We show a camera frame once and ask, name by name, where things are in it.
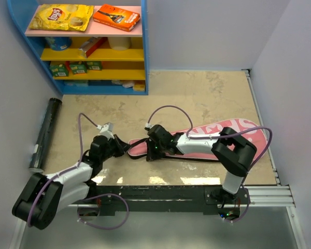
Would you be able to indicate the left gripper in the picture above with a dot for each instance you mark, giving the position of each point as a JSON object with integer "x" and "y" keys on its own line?
{"x": 124, "y": 146}

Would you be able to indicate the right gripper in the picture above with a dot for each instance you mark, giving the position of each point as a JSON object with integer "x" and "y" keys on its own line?
{"x": 152, "y": 155}

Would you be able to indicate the black shuttlecock tube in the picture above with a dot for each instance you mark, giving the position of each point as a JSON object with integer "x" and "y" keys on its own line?
{"x": 45, "y": 136}

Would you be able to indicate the pink racket cover bag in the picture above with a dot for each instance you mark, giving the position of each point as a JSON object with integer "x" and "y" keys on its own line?
{"x": 257, "y": 137}

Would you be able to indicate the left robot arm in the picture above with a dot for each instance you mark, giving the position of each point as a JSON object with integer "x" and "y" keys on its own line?
{"x": 44, "y": 195}

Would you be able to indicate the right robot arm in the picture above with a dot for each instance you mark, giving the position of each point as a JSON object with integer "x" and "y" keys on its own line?
{"x": 231, "y": 149}

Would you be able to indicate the yellow sponge bottom shelf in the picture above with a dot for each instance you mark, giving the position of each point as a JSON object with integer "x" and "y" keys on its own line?
{"x": 139, "y": 85}

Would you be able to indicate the crumpled white wrapper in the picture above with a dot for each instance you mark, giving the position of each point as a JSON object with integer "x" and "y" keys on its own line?
{"x": 124, "y": 83}

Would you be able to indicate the green carton right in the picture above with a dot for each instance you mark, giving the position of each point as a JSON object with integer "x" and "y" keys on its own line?
{"x": 94, "y": 65}

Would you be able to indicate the green carton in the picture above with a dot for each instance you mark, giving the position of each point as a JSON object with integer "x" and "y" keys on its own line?
{"x": 94, "y": 65}
{"x": 78, "y": 67}
{"x": 59, "y": 70}

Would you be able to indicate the green carton middle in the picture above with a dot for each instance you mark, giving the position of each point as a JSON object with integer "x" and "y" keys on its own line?
{"x": 78, "y": 67}

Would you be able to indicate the green carton left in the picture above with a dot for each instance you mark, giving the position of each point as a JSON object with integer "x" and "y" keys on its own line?
{"x": 59, "y": 70}

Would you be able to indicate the cream paper cup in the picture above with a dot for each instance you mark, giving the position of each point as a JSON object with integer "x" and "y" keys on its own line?
{"x": 119, "y": 43}

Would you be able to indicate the blue shelf unit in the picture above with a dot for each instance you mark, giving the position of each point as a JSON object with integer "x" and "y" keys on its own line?
{"x": 98, "y": 48}

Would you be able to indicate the red foil snack box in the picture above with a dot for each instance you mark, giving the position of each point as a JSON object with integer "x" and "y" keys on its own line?
{"x": 88, "y": 47}

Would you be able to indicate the blue snack canister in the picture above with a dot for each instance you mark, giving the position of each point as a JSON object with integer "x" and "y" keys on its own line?
{"x": 58, "y": 43}

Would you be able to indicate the orange razor box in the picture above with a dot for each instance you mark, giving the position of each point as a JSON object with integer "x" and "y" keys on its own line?
{"x": 116, "y": 17}

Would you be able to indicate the yellow Lays chips bag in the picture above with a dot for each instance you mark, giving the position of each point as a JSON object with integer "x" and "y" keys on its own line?
{"x": 63, "y": 17}

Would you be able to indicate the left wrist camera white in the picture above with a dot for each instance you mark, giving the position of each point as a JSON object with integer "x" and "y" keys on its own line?
{"x": 106, "y": 130}

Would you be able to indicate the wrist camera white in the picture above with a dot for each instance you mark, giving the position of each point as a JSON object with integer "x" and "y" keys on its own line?
{"x": 106, "y": 130}
{"x": 148, "y": 127}

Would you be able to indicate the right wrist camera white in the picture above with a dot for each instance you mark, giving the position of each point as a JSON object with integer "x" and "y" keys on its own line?
{"x": 148, "y": 127}

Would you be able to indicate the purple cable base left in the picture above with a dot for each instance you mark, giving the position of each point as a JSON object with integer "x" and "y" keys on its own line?
{"x": 106, "y": 215}

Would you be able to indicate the purple cable base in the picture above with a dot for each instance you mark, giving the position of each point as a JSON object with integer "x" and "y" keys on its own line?
{"x": 106, "y": 215}
{"x": 234, "y": 215}

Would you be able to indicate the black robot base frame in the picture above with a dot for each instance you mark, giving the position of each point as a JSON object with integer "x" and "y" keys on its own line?
{"x": 206, "y": 199}

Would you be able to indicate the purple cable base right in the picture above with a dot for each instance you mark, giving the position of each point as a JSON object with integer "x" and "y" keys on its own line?
{"x": 234, "y": 215}

